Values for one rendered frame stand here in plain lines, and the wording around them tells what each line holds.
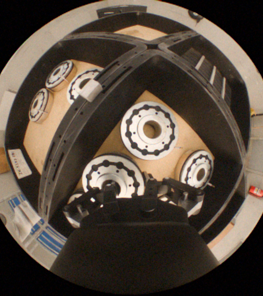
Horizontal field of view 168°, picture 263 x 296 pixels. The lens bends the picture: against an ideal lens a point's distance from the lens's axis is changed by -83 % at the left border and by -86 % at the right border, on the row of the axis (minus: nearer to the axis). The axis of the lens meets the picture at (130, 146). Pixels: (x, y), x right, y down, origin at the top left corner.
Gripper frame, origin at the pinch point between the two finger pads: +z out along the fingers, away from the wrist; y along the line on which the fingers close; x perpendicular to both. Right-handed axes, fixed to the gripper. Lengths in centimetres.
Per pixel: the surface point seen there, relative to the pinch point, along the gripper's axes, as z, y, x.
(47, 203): -5.8, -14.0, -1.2
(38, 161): 4.2, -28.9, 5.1
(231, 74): -2, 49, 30
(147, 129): 4.1, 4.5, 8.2
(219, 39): 4, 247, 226
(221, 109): -5.9, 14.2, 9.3
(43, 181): -5.8, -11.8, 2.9
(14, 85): 30, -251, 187
